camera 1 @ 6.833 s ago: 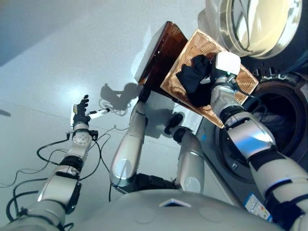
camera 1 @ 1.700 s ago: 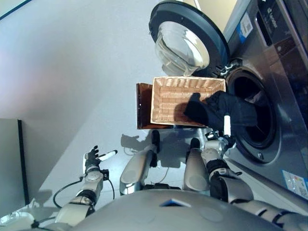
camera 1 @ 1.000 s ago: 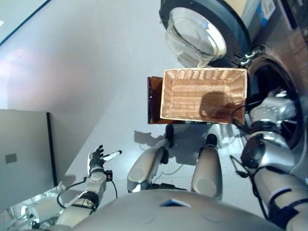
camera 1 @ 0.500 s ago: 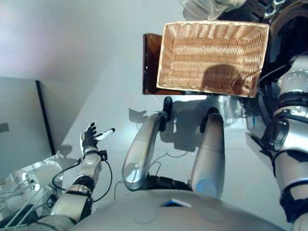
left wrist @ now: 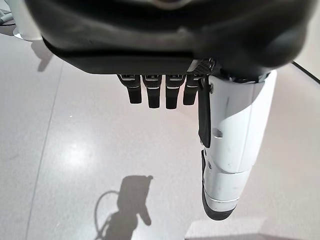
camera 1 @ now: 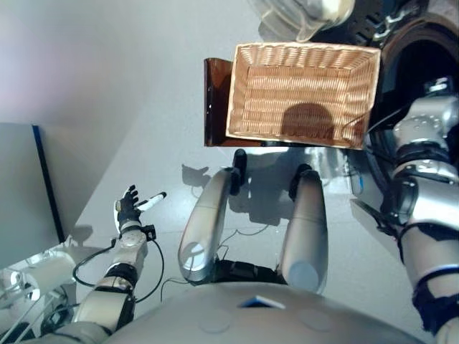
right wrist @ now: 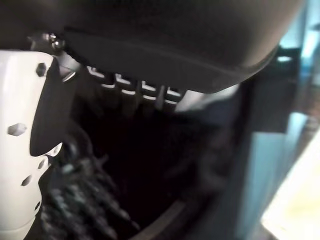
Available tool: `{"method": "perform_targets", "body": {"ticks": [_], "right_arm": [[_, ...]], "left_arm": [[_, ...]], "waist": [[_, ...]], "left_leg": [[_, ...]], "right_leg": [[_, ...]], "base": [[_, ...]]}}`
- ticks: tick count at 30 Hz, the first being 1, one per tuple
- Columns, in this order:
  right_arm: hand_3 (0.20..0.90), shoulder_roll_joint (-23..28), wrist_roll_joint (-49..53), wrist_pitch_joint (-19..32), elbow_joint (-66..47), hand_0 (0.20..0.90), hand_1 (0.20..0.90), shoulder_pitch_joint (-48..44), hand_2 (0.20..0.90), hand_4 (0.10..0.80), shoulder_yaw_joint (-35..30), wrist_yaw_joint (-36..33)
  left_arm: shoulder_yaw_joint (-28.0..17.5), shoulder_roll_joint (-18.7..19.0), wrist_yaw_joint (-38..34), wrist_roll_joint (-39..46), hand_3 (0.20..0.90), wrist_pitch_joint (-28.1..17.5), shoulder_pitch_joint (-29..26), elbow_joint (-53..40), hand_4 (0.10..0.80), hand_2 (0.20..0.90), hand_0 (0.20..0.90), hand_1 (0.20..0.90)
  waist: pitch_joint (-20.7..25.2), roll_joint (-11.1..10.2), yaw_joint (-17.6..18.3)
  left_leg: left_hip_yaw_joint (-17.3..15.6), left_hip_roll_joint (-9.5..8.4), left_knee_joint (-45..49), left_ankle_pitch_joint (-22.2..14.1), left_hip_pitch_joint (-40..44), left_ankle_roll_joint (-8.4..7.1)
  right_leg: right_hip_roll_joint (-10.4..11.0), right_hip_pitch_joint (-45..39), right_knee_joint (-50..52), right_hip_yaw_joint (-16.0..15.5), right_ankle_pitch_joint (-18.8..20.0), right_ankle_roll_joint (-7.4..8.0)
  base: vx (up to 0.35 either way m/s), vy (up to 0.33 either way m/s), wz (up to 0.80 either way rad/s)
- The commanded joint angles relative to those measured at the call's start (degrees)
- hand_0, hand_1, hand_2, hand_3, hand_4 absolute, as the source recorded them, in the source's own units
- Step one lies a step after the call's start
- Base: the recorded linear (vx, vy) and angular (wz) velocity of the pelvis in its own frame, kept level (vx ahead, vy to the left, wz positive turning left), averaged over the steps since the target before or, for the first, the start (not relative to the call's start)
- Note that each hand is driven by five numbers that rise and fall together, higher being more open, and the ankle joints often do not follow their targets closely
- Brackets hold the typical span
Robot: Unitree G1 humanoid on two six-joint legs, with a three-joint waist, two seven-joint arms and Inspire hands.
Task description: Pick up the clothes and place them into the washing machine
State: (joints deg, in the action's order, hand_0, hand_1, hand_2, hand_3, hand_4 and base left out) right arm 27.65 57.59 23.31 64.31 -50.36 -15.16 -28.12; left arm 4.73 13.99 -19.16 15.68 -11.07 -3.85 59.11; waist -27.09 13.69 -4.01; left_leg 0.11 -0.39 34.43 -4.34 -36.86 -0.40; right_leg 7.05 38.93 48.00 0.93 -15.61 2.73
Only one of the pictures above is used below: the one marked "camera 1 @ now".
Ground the grey robot torso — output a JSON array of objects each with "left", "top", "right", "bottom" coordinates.
[{"left": 107, "top": 281, "right": 427, "bottom": 344}]

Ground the brown glossy stool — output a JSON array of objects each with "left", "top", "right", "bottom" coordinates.
[{"left": 203, "top": 57, "right": 236, "bottom": 148}]

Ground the silver robot leg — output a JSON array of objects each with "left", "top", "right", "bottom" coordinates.
[
  {"left": 279, "top": 163, "right": 329, "bottom": 295},
  {"left": 178, "top": 148, "right": 248, "bottom": 284}
]

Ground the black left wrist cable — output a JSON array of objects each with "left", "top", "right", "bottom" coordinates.
[{"left": 73, "top": 238, "right": 118, "bottom": 287}]

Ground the wicker laundry basket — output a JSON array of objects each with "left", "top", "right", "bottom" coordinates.
[{"left": 225, "top": 42, "right": 382, "bottom": 151}]

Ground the dark baseboard strip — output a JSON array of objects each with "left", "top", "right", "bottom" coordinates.
[{"left": 31, "top": 124, "right": 66, "bottom": 244}]

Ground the grey front-load washing machine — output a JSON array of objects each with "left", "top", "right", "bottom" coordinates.
[{"left": 349, "top": 0, "right": 459, "bottom": 259}]

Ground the silver robot left leg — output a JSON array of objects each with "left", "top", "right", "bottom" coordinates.
[{"left": 178, "top": 148, "right": 248, "bottom": 284}]

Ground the round glass washing machine door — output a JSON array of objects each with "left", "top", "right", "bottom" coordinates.
[{"left": 247, "top": 0, "right": 358, "bottom": 42}]

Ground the silver robot right leg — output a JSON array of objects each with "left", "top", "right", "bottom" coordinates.
[{"left": 279, "top": 163, "right": 329, "bottom": 295}]

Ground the white rounded object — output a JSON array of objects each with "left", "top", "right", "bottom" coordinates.
[{"left": 21, "top": 250, "right": 78, "bottom": 298}]

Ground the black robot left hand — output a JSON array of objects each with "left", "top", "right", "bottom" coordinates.
[{"left": 114, "top": 184, "right": 168, "bottom": 227}]

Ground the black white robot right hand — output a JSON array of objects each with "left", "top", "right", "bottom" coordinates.
[{"left": 425, "top": 77, "right": 455, "bottom": 98}]

